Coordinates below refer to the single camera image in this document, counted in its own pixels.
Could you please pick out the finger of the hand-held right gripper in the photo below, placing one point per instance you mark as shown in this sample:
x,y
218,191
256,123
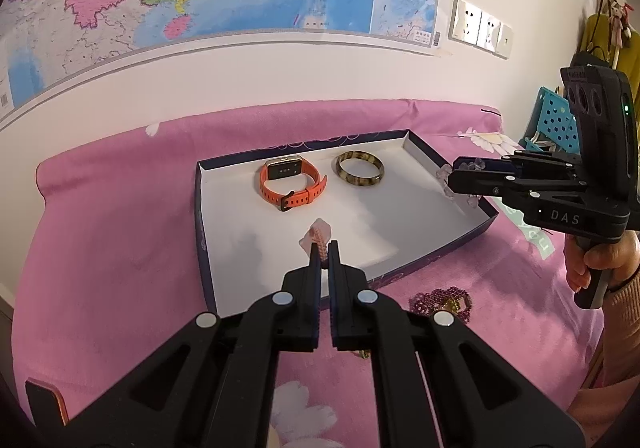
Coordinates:
x,y
480,183
530,162

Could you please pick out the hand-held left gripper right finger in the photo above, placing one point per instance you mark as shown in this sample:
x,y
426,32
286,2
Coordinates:
x,y
334,278

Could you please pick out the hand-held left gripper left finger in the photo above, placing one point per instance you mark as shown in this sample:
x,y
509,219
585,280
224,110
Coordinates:
x,y
315,278

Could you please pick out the shallow navy cardboard box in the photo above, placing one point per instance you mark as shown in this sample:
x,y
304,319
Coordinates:
x,y
240,238

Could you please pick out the person's right forearm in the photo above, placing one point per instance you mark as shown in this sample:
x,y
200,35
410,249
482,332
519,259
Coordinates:
x,y
622,338

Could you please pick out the person's right hand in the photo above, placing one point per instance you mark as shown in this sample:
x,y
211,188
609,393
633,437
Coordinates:
x,y
622,260

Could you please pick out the blue perforated plastic stool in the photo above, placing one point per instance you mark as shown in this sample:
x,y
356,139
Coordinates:
x,y
552,120

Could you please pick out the black hanging bag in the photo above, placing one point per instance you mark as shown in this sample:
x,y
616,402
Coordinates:
x,y
585,59

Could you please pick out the yellow hanging garment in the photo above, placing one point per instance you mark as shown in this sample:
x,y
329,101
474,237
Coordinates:
x,y
631,50

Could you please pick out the orange smart watch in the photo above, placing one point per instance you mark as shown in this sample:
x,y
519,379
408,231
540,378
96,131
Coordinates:
x,y
272,195

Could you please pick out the tortoiseshell bangle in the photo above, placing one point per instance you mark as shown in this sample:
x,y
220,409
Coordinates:
x,y
345,178

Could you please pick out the small hanging plush doll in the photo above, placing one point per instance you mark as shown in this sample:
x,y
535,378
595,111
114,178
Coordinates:
x,y
618,20

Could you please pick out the pink floral bedsheet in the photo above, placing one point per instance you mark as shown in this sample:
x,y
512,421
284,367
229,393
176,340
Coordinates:
x,y
115,238

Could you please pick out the dark orange-edged board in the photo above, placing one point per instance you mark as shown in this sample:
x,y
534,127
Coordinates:
x,y
45,398

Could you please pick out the white wall socket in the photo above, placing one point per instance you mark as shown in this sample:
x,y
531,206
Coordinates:
x,y
506,41
465,21
490,31

